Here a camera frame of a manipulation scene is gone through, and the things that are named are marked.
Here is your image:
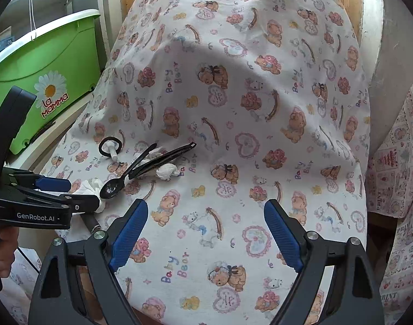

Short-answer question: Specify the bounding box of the red patterned white cloth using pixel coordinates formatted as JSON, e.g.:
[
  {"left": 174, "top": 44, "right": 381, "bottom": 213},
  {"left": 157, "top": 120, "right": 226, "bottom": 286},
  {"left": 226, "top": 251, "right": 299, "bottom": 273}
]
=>
[{"left": 364, "top": 69, "right": 413, "bottom": 325}]

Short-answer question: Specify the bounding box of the black rubber ring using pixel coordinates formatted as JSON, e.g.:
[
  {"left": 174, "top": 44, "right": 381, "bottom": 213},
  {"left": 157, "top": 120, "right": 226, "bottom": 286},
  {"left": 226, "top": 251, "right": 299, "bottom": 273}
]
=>
[{"left": 98, "top": 136, "right": 118, "bottom": 157}]

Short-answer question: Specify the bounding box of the green plastic tub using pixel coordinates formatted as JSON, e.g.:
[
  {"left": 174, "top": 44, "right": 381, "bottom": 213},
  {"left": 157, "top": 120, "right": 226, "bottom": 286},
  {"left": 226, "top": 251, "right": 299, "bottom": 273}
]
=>
[{"left": 0, "top": 8, "right": 102, "bottom": 155}]

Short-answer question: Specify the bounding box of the black plastic spoon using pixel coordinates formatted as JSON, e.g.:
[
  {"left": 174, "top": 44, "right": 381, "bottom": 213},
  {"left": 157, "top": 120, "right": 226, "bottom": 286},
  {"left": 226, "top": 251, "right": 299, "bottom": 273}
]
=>
[{"left": 100, "top": 144, "right": 158, "bottom": 200}]

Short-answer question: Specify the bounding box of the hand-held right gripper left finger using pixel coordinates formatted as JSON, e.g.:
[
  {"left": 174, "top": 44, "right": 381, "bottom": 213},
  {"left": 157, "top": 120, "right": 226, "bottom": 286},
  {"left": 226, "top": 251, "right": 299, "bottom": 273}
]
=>
[{"left": 28, "top": 198, "right": 149, "bottom": 325}]

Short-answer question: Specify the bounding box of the black hair clip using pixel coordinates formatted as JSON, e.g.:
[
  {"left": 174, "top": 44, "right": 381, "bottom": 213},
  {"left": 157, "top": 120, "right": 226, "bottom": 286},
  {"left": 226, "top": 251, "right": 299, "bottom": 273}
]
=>
[{"left": 127, "top": 141, "right": 198, "bottom": 179}]

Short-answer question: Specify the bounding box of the white plastic plug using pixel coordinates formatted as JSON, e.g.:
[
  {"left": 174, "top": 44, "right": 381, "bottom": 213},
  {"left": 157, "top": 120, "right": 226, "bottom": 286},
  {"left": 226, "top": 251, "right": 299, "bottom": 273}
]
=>
[{"left": 105, "top": 142, "right": 121, "bottom": 163}]

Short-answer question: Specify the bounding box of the person's left hand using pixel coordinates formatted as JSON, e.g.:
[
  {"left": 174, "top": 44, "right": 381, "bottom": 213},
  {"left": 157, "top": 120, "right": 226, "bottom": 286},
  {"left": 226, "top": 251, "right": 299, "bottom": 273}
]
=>
[{"left": 0, "top": 227, "right": 20, "bottom": 279}]

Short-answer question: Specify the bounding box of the white hanging string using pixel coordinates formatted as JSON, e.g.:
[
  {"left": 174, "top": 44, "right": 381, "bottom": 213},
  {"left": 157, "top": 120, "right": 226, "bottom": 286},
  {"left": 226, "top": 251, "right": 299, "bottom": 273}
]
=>
[{"left": 28, "top": 0, "right": 38, "bottom": 42}]

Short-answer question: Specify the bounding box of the bear printed white cloth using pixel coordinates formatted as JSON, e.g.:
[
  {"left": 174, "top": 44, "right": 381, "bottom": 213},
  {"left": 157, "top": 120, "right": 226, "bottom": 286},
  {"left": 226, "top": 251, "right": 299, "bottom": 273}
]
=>
[{"left": 40, "top": 0, "right": 370, "bottom": 325}]

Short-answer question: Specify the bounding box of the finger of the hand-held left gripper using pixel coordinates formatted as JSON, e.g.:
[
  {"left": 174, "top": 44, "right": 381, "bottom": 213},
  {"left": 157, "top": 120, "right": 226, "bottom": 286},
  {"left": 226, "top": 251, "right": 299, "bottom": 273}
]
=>
[
  {"left": 5, "top": 167, "right": 72, "bottom": 194},
  {"left": 8, "top": 186, "right": 103, "bottom": 215}
]

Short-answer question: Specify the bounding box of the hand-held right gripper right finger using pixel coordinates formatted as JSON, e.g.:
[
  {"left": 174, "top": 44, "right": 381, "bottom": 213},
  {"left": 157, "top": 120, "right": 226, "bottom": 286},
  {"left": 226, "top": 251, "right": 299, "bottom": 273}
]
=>
[{"left": 263, "top": 199, "right": 385, "bottom": 325}]

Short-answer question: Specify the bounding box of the white tissue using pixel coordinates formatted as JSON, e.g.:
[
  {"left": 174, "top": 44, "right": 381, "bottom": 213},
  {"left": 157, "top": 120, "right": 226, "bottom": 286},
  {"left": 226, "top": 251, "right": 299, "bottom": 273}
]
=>
[
  {"left": 71, "top": 177, "right": 108, "bottom": 215},
  {"left": 139, "top": 146, "right": 167, "bottom": 164},
  {"left": 155, "top": 163, "right": 179, "bottom": 181}
]

